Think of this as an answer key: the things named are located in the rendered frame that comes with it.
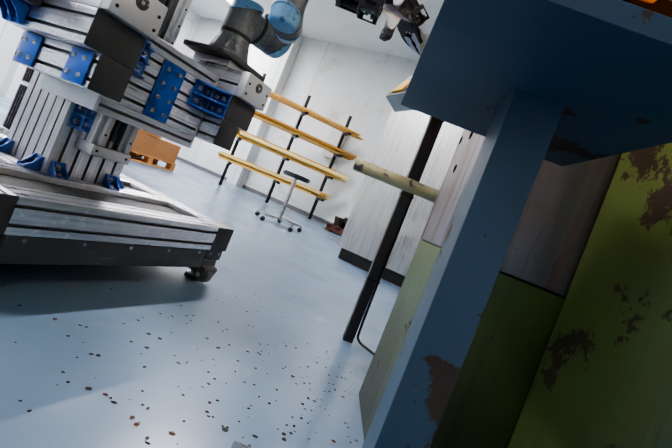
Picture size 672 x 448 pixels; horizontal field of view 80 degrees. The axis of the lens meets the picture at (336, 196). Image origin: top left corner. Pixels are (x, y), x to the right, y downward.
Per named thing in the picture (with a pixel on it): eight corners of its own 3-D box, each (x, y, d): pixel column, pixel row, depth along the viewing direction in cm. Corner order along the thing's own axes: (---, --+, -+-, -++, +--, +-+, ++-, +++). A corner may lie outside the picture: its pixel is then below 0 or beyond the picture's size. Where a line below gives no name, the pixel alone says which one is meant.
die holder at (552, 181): (462, 255, 75) (549, 36, 76) (420, 238, 113) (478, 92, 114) (742, 368, 74) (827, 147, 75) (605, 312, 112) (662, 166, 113)
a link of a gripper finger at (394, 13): (398, 39, 108) (374, 19, 102) (406, 18, 108) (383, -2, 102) (406, 37, 105) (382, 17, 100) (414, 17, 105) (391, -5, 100)
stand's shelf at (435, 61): (457, -32, 31) (466, -56, 31) (400, 104, 71) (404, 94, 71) (842, 106, 29) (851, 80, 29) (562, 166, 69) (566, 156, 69)
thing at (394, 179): (351, 169, 132) (357, 155, 132) (351, 171, 137) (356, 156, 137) (476, 220, 131) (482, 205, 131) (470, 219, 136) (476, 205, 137)
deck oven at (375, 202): (484, 312, 413) (547, 154, 416) (477, 324, 318) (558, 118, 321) (366, 258, 474) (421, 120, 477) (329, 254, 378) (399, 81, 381)
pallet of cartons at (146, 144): (110, 154, 483) (130, 104, 484) (70, 135, 522) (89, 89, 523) (181, 175, 587) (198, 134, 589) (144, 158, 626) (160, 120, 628)
